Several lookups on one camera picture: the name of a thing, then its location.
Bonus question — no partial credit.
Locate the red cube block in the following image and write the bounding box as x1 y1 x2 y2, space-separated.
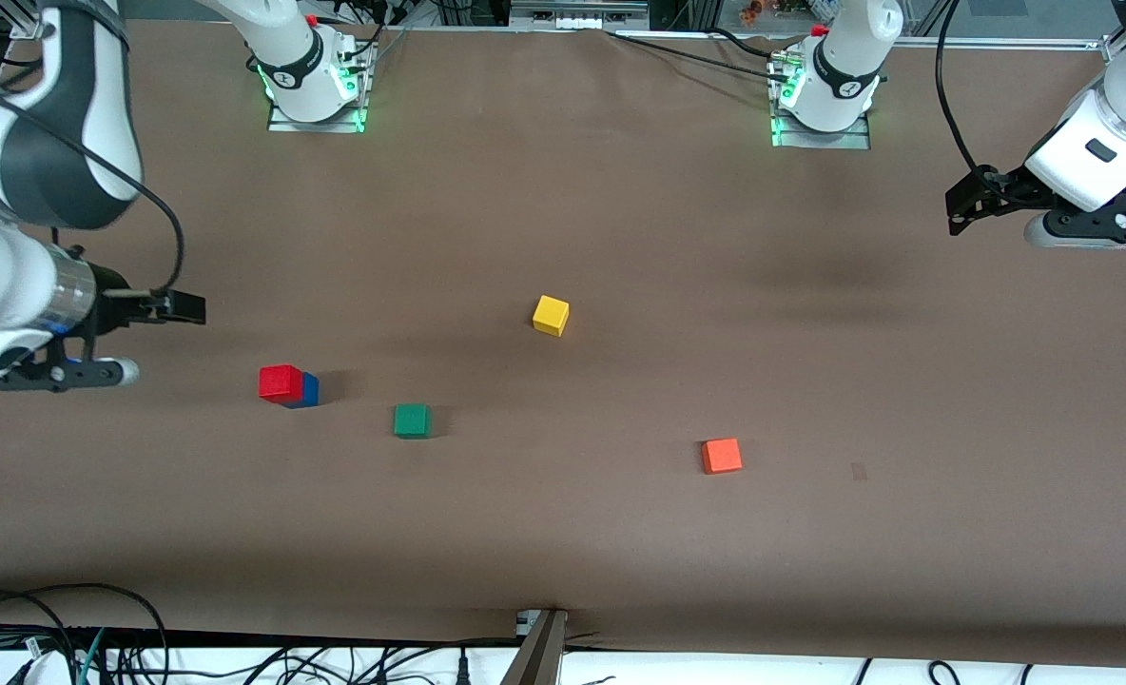
259 364 304 404

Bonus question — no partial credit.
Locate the orange cube block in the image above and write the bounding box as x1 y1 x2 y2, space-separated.
701 438 745 475

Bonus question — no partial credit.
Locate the yellow cube block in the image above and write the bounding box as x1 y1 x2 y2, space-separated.
533 295 571 337

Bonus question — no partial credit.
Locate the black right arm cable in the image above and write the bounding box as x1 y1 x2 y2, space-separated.
0 95 186 296

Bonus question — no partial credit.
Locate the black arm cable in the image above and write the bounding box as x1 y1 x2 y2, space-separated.
934 0 1001 191
0 95 186 296

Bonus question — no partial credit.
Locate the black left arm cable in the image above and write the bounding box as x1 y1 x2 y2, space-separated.
934 0 1001 191

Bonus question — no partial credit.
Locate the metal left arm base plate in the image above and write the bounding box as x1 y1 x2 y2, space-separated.
770 105 873 151

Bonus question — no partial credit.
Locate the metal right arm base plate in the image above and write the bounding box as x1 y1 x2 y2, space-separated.
266 95 366 134

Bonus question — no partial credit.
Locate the black cable across table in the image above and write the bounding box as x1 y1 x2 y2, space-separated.
604 29 792 87

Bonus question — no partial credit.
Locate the black looped cable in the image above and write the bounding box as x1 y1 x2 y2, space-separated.
0 582 170 685

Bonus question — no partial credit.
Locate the teal cable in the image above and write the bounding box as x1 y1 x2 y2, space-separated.
76 628 107 685

